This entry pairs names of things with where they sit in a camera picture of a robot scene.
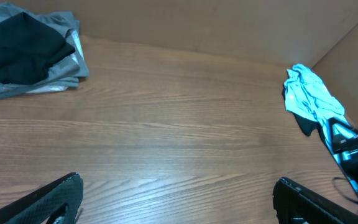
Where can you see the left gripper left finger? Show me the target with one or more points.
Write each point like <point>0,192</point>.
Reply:
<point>56,202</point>

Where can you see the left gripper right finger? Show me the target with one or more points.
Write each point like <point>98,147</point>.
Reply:
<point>295,203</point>

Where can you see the folded grey shorts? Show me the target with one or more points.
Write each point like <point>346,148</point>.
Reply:
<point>63,22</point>

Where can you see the white cloth under shorts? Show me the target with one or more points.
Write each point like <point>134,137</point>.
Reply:
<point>72,79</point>

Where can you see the black t-shirt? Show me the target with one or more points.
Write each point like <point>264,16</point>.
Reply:
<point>28,48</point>

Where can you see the black garment under blue shirt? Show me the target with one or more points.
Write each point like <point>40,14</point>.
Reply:
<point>304,120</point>

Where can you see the light blue shirt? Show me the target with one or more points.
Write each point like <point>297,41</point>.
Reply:
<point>318,102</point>

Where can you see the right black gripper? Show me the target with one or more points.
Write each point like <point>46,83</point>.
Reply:
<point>344,140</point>

